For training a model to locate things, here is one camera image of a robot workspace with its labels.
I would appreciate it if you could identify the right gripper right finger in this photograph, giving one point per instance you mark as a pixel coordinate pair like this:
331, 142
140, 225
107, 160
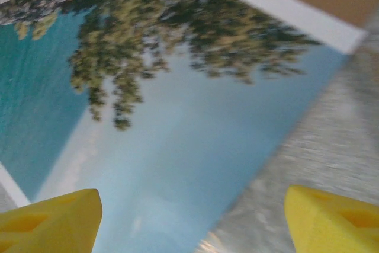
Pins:
331, 223

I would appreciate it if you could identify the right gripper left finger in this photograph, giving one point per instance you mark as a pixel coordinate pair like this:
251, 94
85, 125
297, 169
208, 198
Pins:
50, 223

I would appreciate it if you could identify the seaside photo print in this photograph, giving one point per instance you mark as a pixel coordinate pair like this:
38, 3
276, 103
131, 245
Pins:
177, 131

